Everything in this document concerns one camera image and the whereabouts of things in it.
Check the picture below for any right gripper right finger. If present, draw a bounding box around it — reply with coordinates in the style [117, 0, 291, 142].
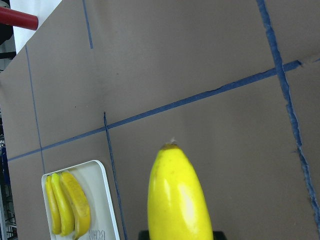
[213, 231, 227, 240]

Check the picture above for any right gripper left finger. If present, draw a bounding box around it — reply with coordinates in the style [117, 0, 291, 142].
[138, 230, 150, 240]

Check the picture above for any yellow banana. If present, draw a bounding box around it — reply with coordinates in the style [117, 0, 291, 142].
[51, 173, 75, 237]
[45, 175, 62, 235]
[147, 142, 214, 240]
[60, 171, 91, 240]

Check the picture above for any white bear tray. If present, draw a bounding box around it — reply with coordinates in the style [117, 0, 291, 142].
[55, 160, 120, 240]

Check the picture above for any white side table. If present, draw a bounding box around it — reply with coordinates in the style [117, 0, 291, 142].
[9, 0, 61, 53]

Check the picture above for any red cylinder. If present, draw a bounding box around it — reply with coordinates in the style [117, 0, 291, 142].
[0, 6, 39, 31]

